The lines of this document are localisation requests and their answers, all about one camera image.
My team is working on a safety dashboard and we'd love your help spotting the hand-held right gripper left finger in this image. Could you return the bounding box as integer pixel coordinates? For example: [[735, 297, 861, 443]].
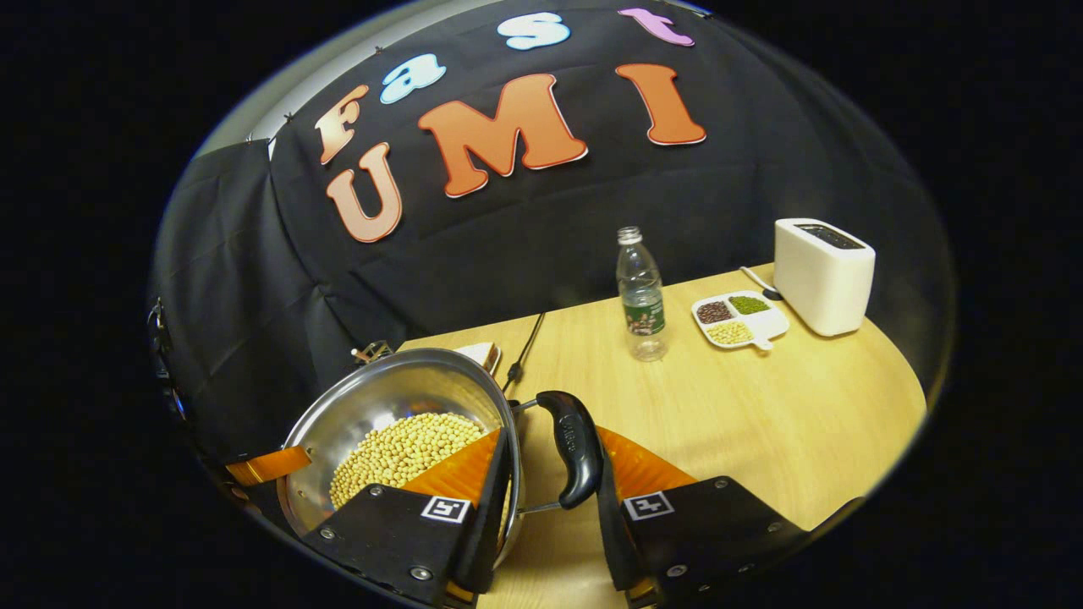
[[303, 427, 515, 608]]

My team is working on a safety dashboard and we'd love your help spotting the white toaster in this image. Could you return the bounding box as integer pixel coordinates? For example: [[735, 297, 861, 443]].
[[773, 218, 877, 337]]

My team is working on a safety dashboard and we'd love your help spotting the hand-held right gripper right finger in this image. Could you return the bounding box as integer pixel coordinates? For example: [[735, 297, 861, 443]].
[[595, 425, 809, 608]]

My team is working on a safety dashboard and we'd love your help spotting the pile of soybeans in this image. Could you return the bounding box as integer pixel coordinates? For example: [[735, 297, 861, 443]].
[[328, 412, 490, 511]]

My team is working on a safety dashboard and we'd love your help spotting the white divided bean dish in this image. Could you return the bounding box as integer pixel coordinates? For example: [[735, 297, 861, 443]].
[[691, 291, 790, 352]]

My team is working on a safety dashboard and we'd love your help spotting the steel pot with black handle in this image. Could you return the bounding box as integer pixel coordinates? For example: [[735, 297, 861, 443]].
[[278, 347, 606, 569]]

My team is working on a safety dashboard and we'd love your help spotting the black backdrop cloth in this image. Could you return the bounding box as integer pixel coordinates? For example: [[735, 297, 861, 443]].
[[151, 0, 957, 475]]

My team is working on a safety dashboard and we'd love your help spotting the black power cable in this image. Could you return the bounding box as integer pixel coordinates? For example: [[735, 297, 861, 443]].
[[501, 311, 547, 394]]

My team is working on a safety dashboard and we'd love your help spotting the clear plastic water bottle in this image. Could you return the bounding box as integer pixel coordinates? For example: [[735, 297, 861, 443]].
[[616, 226, 669, 363]]

